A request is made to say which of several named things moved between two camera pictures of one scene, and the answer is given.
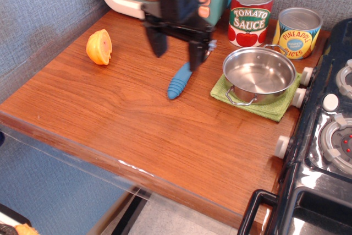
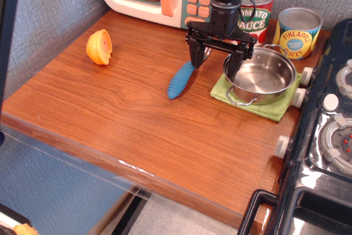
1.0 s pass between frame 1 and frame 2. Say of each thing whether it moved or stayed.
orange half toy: stayed
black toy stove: stayed
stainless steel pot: stayed
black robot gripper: moved
